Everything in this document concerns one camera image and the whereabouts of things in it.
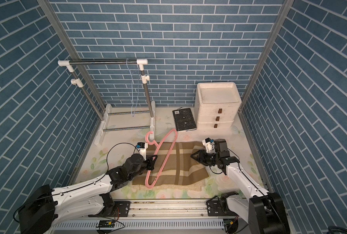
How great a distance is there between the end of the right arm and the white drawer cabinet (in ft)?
0.91

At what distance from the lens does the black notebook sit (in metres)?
1.07

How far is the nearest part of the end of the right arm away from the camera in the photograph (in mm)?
627

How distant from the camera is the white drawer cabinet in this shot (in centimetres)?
93

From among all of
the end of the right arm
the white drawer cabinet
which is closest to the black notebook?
the white drawer cabinet
